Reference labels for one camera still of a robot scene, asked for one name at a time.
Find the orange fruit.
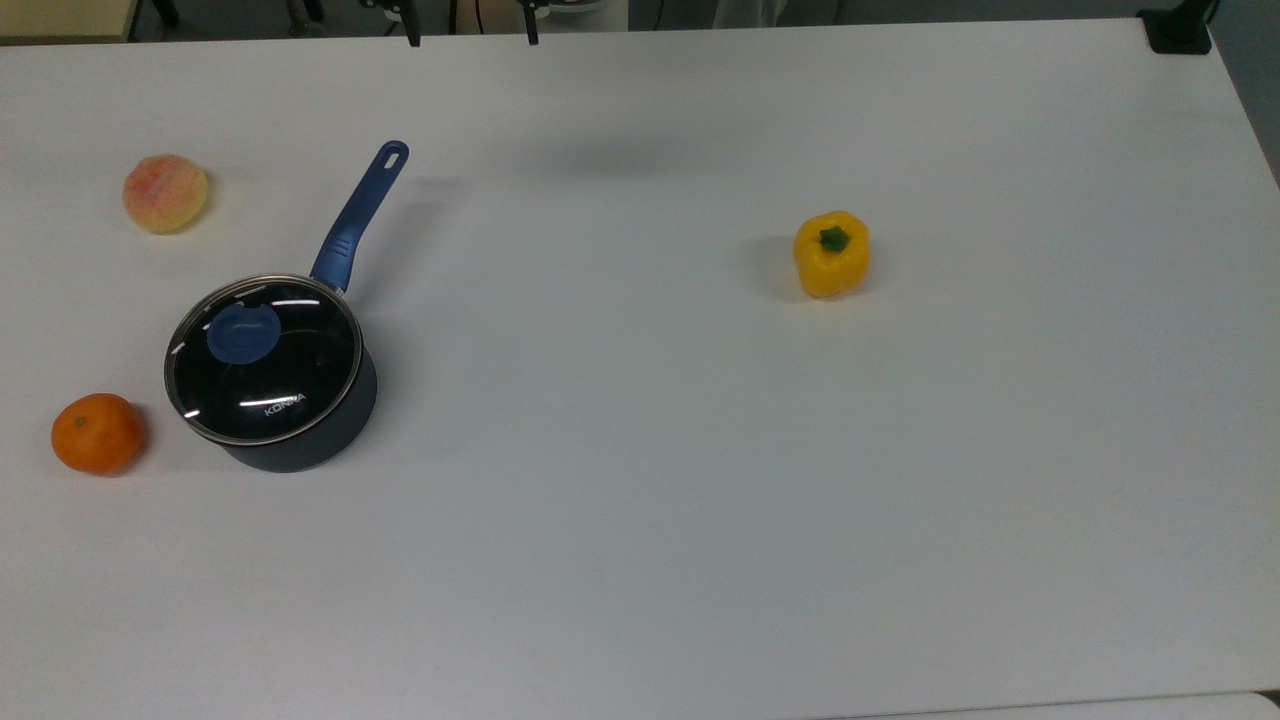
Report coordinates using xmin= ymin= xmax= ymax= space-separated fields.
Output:
xmin=51 ymin=393 xmax=149 ymax=477

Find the wooden cabinet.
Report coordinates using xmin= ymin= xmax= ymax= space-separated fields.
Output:
xmin=0 ymin=0 xmax=139 ymax=43

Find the pink yellow peach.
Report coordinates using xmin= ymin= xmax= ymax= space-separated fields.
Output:
xmin=122 ymin=154 xmax=210 ymax=235

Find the dark blue saucepan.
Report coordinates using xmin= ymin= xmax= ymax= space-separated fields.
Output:
xmin=164 ymin=140 xmax=411 ymax=474

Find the black clamp mount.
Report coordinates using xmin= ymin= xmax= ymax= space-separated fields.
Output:
xmin=1138 ymin=0 xmax=1219 ymax=55

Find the yellow bell pepper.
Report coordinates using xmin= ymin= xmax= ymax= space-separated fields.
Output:
xmin=793 ymin=210 xmax=872 ymax=300

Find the glass pot lid blue knob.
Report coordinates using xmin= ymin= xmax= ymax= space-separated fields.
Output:
xmin=164 ymin=274 xmax=364 ymax=447

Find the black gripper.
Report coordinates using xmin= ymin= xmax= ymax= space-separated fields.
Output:
xmin=360 ymin=0 xmax=581 ymax=49

